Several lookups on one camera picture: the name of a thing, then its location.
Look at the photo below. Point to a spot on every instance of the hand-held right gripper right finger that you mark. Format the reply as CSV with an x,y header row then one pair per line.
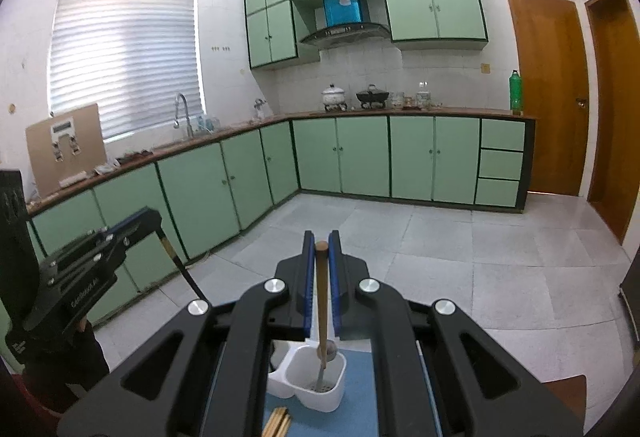
x,y
336,297

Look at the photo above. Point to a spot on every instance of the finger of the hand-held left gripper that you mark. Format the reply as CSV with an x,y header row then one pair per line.
x,y
122,228
75,277

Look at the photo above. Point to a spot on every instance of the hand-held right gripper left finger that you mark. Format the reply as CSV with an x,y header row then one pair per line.
x,y
307,297

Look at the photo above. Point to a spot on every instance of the wooden chopsticks bundle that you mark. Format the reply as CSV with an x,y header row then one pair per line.
x,y
321,277

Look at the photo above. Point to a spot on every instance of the dark lacquered chopstick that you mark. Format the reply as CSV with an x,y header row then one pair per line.
x,y
182,269

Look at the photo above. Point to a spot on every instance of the white two-compartment cutlery holder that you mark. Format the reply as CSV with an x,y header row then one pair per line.
x,y
310,397

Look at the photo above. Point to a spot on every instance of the bamboo chopstick red patterned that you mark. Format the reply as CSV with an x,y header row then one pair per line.
x,y
270,428
285,423
277,424

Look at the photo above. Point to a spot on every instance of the cardboard sheet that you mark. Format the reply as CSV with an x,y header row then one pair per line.
x,y
45,162

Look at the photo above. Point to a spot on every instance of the blue table mat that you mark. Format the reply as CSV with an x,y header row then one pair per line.
x,y
360,397

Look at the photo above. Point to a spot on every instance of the chrome kitchen faucet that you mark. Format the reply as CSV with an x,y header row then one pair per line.
x,y
183,109

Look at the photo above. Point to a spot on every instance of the green base cabinet run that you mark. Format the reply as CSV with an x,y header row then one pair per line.
x,y
365,157

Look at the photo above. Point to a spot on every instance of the white window blind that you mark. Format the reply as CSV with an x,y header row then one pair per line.
x,y
125,57

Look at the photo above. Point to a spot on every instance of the white enamel pot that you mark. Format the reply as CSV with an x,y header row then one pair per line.
x,y
333,96

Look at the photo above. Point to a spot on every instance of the black wok with lid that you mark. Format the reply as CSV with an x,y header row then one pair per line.
x,y
372,95

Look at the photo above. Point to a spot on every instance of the glass jar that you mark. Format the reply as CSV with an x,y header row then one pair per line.
x,y
397,100

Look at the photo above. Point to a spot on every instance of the clear plastic container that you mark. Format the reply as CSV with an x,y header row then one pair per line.
x,y
423,97

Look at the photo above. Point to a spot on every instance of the black range hood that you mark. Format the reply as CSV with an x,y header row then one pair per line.
x,y
345,36

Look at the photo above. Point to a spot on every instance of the green plastic bottle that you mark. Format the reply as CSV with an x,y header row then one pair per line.
x,y
515,92

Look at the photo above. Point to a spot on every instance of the blue hood chimney cover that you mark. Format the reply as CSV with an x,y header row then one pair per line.
x,y
342,7

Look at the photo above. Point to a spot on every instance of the plain wooden door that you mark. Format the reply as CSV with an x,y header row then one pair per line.
x,y
615,117

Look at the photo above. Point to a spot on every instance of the wall socket row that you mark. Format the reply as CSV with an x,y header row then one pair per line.
x,y
221,48

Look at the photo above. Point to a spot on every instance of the green wall cabinet unit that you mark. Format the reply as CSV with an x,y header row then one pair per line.
x,y
435,2

